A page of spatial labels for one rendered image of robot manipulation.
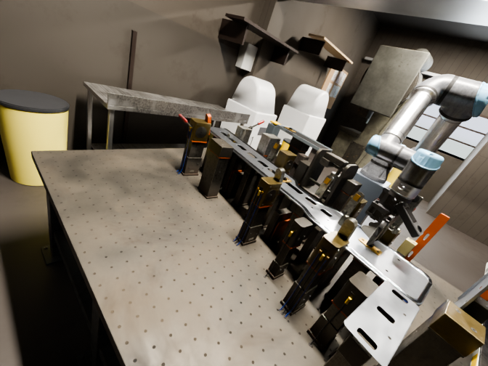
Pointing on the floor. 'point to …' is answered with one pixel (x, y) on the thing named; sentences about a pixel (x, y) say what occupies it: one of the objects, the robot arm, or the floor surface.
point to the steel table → (138, 102)
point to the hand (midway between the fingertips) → (373, 242)
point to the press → (380, 98)
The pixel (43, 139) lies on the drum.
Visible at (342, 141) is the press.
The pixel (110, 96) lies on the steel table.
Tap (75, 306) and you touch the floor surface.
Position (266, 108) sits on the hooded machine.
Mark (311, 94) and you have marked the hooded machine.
